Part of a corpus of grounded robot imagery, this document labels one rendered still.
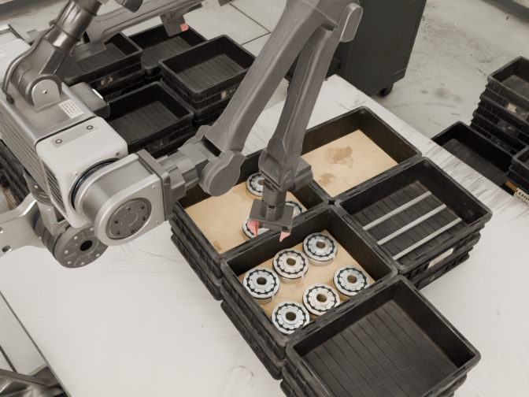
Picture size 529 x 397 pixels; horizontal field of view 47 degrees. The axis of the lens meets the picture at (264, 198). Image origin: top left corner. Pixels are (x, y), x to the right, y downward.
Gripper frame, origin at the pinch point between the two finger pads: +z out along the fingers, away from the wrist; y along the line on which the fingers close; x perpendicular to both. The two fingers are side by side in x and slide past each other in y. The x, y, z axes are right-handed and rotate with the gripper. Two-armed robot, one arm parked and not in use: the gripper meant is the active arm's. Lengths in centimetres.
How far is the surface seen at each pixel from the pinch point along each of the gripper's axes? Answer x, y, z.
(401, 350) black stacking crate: 11.3, -40.1, 22.9
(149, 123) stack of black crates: -106, 70, 70
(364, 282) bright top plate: -5.8, -28.1, 20.1
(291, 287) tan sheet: -1.5, -8.3, 23.2
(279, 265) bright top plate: -6.2, -3.6, 20.5
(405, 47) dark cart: -207, -47, 71
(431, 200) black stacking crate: -46, -48, 23
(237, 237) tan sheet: -15.3, 10.5, 23.5
